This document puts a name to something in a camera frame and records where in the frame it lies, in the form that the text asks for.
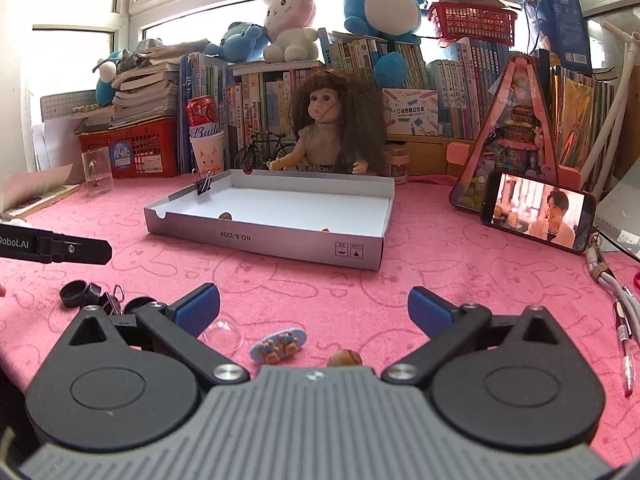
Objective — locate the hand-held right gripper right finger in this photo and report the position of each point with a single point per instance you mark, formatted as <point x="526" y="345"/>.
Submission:
<point x="425" y="310"/>

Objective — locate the pencil print carton box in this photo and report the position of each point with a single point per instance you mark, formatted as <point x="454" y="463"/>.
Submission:
<point x="410" y="110"/>

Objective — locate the grey grid cutting mat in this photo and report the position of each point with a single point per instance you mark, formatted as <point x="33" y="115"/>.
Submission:
<point x="57" y="105"/>

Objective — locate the white pipe rack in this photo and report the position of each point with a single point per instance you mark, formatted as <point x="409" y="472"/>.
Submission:
<point x="617" y="95"/>

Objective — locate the curly brown-haired doll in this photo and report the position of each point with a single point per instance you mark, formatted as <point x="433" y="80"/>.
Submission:
<point x="325" y="105"/>

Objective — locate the row of glossy folders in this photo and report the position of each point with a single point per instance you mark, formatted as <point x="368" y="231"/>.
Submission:
<point x="575" y="110"/>

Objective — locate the tall blue carton box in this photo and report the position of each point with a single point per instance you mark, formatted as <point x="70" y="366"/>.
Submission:
<point x="562" y="25"/>

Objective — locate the clear plastic folder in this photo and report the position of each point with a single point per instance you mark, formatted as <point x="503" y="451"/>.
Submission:
<point x="617" y="220"/>

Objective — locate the flat notebook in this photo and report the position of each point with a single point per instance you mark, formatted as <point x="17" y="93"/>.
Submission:
<point x="50" y="200"/>

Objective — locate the black miniature bicycle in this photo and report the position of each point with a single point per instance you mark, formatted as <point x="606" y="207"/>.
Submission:
<point x="267" y="146"/>

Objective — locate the blue bear plush toy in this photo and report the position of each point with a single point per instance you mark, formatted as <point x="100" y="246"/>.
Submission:
<point x="240" y="40"/>

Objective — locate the small brown-lidded jar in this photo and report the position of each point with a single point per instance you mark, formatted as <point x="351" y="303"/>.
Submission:
<point x="396" y="165"/>

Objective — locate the white cat paper cup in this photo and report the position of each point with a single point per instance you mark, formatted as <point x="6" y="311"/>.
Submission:
<point x="207" y="155"/>

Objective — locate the clear plastic dome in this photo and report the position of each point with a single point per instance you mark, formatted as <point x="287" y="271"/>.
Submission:
<point x="225" y="336"/>

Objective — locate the pink printed tablecloth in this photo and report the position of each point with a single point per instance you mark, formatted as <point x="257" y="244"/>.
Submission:
<point x="450" y="275"/>

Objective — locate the pink paper sheet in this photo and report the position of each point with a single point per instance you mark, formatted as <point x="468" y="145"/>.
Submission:
<point x="35" y="185"/>

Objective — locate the small blue white plush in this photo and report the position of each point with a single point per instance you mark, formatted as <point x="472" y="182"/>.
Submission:
<point x="106" y="82"/>

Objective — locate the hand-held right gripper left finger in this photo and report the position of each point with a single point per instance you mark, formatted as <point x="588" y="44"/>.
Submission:
<point x="200" y="305"/>

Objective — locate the black smartphone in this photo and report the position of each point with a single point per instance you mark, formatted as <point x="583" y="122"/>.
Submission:
<point x="540" y="210"/>

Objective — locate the clear acrylic holder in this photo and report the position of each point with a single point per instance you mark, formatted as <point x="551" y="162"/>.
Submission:
<point x="96" y="172"/>

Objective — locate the white cardboard box tray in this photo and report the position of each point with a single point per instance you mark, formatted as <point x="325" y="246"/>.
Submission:
<point x="275" y="247"/>

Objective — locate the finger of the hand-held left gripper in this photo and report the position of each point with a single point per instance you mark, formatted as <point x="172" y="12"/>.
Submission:
<point x="80" y="250"/>

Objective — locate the cardboard desk organizer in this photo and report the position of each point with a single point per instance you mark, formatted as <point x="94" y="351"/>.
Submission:
<point x="430" y="157"/>

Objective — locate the pink triangular dollhouse case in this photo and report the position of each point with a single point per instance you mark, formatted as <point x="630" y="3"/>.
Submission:
<point x="505" y="140"/>

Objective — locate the red beverage can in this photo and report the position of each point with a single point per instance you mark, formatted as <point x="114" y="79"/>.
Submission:
<point x="202" y="112"/>

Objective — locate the row of thin picture books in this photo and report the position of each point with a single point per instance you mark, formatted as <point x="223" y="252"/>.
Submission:
<point x="245" y="105"/>

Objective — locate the large blue round plush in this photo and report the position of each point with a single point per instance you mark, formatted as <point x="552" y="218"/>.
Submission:
<point x="385" y="5"/>

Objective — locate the grey plush toy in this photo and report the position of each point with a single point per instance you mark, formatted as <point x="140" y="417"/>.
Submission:
<point x="140" y="52"/>

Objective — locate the black binder clip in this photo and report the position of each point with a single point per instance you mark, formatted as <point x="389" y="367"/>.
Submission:
<point x="116" y="296"/>
<point x="204" y="184"/>

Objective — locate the row of blue-spined books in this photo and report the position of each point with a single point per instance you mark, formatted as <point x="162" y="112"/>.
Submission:
<point x="465" y="75"/>

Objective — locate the pink pen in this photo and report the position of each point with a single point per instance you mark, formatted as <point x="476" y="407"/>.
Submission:
<point x="624" y="350"/>

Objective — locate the red plastic basket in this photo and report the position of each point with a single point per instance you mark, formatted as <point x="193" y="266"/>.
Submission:
<point x="472" y="22"/>

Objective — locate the stack of worn books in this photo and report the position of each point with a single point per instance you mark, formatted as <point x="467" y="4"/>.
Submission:
<point x="145" y="90"/>

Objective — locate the pink bunny plush toy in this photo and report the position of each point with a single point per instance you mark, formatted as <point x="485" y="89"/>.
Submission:
<point x="290" y="15"/>

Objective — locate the red plastic crate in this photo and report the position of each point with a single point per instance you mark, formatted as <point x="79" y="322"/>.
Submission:
<point x="150" y="152"/>

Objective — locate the blue bear hair clip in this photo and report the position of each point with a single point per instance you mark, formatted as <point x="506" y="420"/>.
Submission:
<point x="279" y="346"/>

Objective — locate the large black round lid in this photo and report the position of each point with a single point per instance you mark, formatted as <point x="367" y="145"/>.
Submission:
<point x="137" y="304"/>

